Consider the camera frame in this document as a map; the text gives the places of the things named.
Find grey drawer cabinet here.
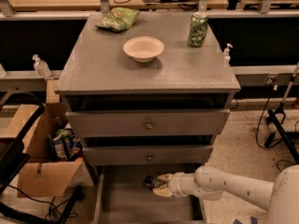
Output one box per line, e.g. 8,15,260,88
55,11,242,224

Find grey middle drawer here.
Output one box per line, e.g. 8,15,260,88
83,145,213,166

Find green soda can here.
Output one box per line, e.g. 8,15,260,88
188,11,208,47

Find white bowl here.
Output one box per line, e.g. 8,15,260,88
122,36,164,63

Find clear sanitizer bottle left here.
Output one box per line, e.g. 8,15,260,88
32,54,51,78

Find green chip bag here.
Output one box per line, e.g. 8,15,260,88
95,7,140,33

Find white pump bottle right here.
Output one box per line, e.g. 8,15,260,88
223,43,233,64

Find black chair frame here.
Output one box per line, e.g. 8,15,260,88
0,89,82,224

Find grey top drawer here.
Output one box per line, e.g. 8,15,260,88
66,109,230,137

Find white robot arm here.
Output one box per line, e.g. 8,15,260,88
153,165,299,224

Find black stand with cables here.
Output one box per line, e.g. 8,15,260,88
255,63,299,171

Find cardboard box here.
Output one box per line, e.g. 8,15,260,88
0,79,85,199

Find dark chocolate rxbar wrapper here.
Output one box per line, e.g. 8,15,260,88
142,175,164,189

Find snack bags in box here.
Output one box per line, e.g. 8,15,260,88
47,129,83,161

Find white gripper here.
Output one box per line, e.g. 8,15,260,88
152,173,197,198

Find grey open bottom drawer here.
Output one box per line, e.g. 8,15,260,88
93,164,206,224

